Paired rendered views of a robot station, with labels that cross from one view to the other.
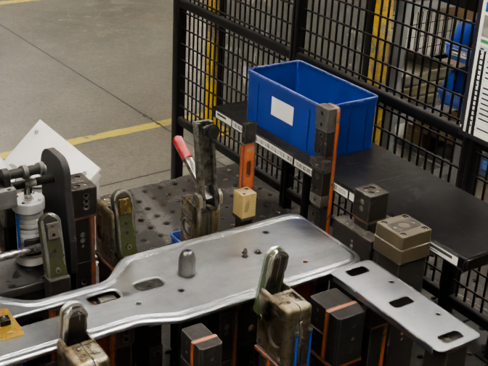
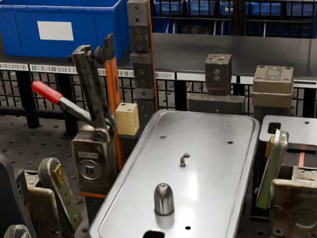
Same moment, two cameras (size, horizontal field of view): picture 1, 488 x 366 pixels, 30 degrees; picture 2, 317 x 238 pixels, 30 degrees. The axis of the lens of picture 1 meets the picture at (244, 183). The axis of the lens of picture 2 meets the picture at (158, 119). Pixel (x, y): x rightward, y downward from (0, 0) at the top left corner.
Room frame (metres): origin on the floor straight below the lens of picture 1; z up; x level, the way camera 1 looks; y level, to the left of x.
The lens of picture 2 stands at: (0.83, 0.56, 1.59)
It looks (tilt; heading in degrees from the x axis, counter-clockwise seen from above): 29 degrees down; 322
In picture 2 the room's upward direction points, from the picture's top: 4 degrees counter-clockwise
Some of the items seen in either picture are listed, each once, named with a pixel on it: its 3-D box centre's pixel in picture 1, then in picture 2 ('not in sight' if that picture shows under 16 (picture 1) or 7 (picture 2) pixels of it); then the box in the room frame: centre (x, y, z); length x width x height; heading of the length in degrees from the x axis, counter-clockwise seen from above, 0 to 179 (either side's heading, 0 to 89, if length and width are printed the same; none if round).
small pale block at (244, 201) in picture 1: (240, 269); (134, 185); (1.64, 0.00, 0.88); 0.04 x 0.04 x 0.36; 35
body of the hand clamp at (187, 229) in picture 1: (198, 273); (103, 210); (1.63, 0.08, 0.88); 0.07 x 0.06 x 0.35; 35
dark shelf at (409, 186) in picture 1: (355, 166); (143, 54); (1.90, -0.25, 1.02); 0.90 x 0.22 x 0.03; 35
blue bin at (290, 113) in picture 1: (308, 107); (68, 21); (2.06, -0.15, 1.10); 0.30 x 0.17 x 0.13; 35
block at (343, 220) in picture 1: (350, 290); (217, 156); (1.63, -0.23, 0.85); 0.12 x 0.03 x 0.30; 35
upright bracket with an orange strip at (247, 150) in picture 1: (243, 233); (120, 150); (1.68, 0.00, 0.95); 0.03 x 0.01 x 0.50; 125
